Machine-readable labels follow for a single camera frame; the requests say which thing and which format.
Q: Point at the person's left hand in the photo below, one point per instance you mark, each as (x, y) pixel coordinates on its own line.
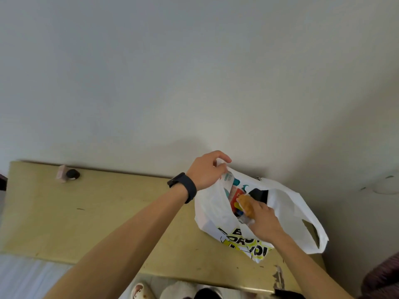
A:
(204, 172)

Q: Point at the person's right hand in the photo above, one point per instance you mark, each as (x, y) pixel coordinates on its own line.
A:
(266, 224)

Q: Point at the white box with teal circle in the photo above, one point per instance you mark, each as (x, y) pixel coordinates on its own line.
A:
(229, 180)

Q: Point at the orange clear applicator tube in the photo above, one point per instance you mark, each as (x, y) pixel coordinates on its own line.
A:
(246, 206)

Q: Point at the black pouch with green label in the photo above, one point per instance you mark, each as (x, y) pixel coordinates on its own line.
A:
(258, 195)

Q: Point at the red bottle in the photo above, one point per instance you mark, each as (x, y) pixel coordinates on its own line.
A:
(234, 196)

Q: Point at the white plastic bag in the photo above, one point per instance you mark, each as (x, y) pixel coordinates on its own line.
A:
(212, 211)

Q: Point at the small black round piece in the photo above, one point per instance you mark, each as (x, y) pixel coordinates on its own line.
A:
(73, 174)

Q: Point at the light wooden cabinet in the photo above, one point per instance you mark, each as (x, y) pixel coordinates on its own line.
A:
(78, 208)

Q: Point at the person's left forearm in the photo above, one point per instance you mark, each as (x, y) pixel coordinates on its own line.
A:
(118, 252)

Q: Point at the person's right forearm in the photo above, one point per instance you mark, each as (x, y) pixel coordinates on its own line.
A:
(308, 270)

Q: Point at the black smartwatch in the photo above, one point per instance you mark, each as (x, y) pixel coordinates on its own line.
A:
(185, 185)

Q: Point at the black shorts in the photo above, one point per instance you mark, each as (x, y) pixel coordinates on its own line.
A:
(207, 294)

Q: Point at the cream and purple curtain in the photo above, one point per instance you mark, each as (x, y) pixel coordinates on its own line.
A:
(383, 277)

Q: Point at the cream spotted left slipper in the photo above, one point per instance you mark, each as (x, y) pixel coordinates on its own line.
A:
(140, 291)

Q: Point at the dark wooden baseboard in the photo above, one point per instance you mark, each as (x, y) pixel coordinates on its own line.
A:
(2, 183)

